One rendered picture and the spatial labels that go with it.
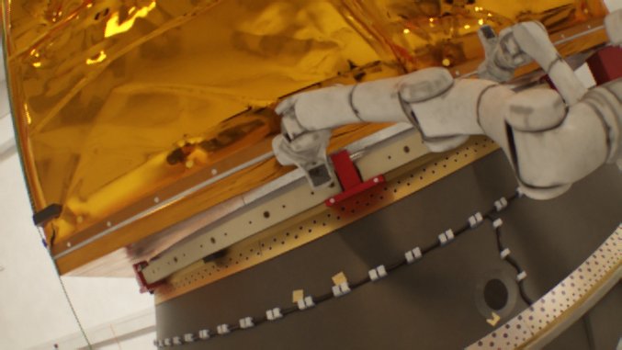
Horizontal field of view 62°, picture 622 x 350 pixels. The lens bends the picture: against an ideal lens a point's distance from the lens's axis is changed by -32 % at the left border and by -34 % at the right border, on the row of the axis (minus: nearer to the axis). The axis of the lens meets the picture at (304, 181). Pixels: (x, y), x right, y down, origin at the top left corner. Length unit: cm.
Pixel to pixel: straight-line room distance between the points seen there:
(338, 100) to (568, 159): 55
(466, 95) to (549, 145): 24
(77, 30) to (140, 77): 31
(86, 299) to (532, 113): 692
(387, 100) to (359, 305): 55
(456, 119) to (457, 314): 60
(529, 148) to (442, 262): 79
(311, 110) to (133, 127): 57
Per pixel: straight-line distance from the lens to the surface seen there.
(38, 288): 768
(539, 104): 69
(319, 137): 120
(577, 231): 158
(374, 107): 107
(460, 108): 90
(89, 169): 164
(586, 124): 71
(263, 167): 160
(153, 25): 168
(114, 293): 728
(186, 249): 172
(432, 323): 141
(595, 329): 153
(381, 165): 152
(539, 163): 70
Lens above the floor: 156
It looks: 6 degrees up
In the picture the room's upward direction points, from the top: 24 degrees counter-clockwise
